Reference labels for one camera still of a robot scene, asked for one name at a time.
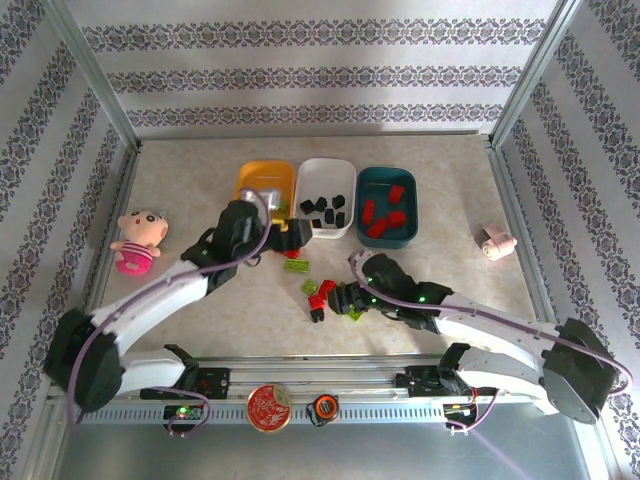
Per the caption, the white plastic container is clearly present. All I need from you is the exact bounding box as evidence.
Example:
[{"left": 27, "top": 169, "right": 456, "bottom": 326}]
[{"left": 293, "top": 157, "right": 357, "bottom": 240}]

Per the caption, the purple cable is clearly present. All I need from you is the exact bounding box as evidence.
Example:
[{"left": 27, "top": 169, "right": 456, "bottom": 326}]
[
  {"left": 67, "top": 187, "right": 275, "bottom": 439},
  {"left": 348, "top": 249, "right": 634, "bottom": 435}
]

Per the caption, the wide aluminium frame rail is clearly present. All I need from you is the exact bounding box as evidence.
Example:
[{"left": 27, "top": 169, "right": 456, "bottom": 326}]
[{"left": 47, "top": 355, "right": 589, "bottom": 404}]

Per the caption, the plush doll pink striped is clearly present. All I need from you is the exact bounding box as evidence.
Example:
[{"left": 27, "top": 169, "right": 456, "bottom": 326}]
[{"left": 109, "top": 208, "right": 170, "bottom": 277}]

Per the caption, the round red gold tin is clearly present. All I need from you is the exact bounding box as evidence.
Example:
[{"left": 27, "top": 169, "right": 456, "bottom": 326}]
[{"left": 246, "top": 383, "right": 292, "bottom": 434}]

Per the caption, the orange black tape measure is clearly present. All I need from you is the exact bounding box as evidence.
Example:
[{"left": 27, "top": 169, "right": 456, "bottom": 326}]
[{"left": 305, "top": 393, "right": 340, "bottom": 427}]

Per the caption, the narrow aluminium table rail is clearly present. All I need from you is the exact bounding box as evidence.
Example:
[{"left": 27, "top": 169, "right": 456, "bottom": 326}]
[
  {"left": 487, "top": 144, "right": 569, "bottom": 331},
  {"left": 74, "top": 144, "right": 144, "bottom": 351}
]

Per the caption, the orange plastic container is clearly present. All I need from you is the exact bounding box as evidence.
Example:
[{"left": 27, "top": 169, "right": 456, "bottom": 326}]
[{"left": 234, "top": 159, "right": 297, "bottom": 236}]

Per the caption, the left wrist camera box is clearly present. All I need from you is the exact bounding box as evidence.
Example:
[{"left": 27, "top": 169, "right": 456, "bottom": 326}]
[{"left": 239, "top": 187, "right": 282, "bottom": 211}]

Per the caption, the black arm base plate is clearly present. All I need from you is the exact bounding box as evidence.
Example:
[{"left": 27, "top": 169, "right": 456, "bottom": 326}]
[
  {"left": 393, "top": 363, "right": 497, "bottom": 401},
  {"left": 139, "top": 366, "right": 231, "bottom": 401}
]

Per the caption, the teal plastic container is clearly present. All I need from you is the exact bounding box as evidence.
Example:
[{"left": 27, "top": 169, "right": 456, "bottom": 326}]
[{"left": 354, "top": 166, "right": 419, "bottom": 250}]

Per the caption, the slotted grey cable duct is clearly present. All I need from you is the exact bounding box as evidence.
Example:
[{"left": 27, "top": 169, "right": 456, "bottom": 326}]
[{"left": 67, "top": 405, "right": 556, "bottom": 426}]

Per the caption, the aluminium frame post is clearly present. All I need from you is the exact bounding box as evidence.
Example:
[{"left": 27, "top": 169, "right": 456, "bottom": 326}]
[
  {"left": 42, "top": 0, "right": 144, "bottom": 151},
  {"left": 487, "top": 0, "right": 589, "bottom": 149}
]

